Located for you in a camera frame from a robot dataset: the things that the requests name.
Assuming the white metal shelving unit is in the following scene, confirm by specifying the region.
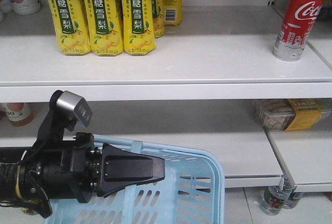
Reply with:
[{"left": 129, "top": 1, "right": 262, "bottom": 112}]
[{"left": 1, "top": 0, "right": 331, "bottom": 191}]

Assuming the clear water bottle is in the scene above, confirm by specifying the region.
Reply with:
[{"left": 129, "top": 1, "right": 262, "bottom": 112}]
[{"left": 260, "top": 186, "right": 291, "bottom": 216}]

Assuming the orange C100 juice bottle right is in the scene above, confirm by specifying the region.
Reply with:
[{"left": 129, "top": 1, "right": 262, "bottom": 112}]
[{"left": 1, "top": 103, "right": 34, "bottom": 127}]

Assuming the clear plastic cookie box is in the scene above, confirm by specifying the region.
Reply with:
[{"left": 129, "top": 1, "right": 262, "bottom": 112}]
[{"left": 253, "top": 98, "right": 331, "bottom": 131}]

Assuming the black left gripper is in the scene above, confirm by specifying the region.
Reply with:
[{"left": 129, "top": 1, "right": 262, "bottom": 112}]
[{"left": 15, "top": 132, "right": 165, "bottom": 203}]

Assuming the red coca-cola aluminium bottle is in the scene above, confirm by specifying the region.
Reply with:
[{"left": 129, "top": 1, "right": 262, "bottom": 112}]
[{"left": 273, "top": 0, "right": 324, "bottom": 61}]

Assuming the yellow pear drink carton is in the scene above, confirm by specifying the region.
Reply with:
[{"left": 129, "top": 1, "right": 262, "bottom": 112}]
[
  {"left": 84, "top": 0, "right": 124, "bottom": 56},
  {"left": 48, "top": 0, "right": 91, "bottom": 55},
  {"left": 122, "top": 0, "right": 156, "bottom": 55}
]

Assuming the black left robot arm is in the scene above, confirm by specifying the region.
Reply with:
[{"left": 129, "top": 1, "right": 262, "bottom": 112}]
[{"left": 1, "top": 133, "right": 165, "bottom": 218}]

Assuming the light blue plastic basket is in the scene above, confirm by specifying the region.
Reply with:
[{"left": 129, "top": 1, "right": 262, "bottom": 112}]
[{"left": 45, "top": 135, "right": 225, "bottom": 223}]

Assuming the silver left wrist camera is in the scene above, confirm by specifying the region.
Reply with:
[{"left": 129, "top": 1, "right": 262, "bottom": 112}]
[{"left": 56, "top": 91, "right": 92, "bottom": 127}]

